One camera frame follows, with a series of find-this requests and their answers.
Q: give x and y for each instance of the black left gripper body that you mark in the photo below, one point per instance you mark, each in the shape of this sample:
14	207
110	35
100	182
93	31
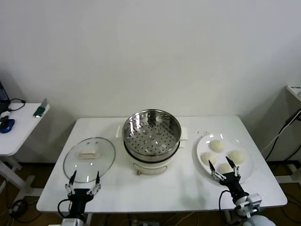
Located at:
80	195

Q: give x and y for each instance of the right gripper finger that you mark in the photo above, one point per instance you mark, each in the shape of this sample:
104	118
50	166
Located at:
236	170
215	173

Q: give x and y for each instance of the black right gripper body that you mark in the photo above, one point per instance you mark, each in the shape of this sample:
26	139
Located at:
231	182

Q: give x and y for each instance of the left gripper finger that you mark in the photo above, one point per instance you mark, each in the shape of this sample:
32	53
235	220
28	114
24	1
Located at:
70	187
96	187

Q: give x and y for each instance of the white steamed baozi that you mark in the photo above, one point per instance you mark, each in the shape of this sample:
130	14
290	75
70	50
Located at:
223	168
240	156
205	156
217	145

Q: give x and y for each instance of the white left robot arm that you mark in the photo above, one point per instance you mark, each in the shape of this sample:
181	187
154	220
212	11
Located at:
70	222

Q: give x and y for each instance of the stainless steel steamer basket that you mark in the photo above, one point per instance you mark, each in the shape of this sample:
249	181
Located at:
164	141

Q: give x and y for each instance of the white round plate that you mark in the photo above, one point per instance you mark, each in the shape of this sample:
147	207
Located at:
247	169

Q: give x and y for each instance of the round glass pot lid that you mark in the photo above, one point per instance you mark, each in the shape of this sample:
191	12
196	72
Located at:
89	164

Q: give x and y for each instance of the cream electric cooking pot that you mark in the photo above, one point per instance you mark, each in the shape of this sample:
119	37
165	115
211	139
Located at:
150	168

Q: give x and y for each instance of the white floor plug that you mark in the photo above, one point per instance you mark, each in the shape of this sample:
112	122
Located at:
15	208

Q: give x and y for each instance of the grey floor power strip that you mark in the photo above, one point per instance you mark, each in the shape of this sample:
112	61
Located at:
143	223

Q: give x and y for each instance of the white side table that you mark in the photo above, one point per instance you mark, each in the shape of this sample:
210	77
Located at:
23	127

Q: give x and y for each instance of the blue handheld device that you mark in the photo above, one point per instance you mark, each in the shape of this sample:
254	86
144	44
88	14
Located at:
8	126

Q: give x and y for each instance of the white side cabinet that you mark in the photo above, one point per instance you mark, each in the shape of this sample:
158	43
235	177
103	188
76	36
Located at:
292	93

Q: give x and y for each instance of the white and black small device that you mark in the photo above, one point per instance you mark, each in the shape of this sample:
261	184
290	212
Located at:
4	115

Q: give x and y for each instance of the dark laptop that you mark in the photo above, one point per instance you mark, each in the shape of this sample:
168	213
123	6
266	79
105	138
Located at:
2	94

